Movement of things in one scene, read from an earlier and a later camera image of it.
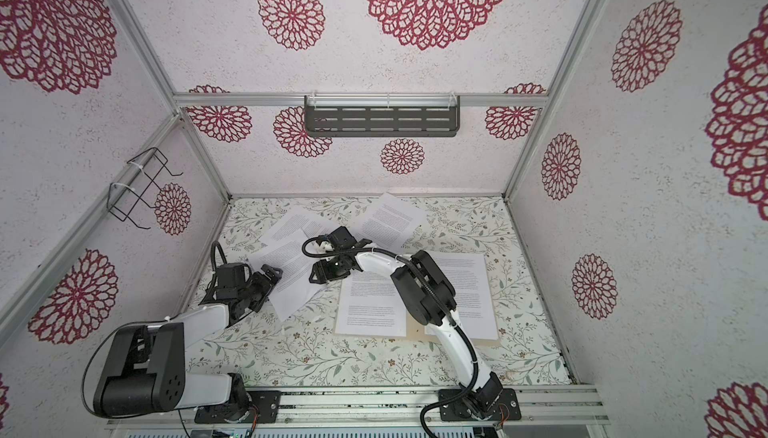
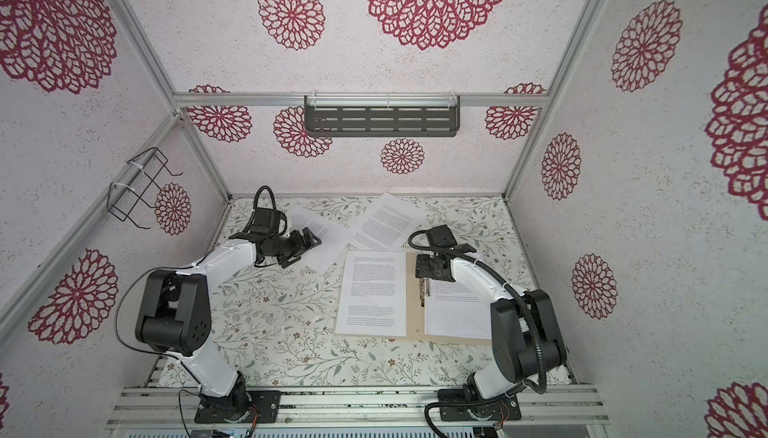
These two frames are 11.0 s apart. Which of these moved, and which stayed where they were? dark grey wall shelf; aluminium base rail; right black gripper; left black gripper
Moved: left black gripper; right black gripper
Stayed: aluminium base rail; dark grey wall shelf
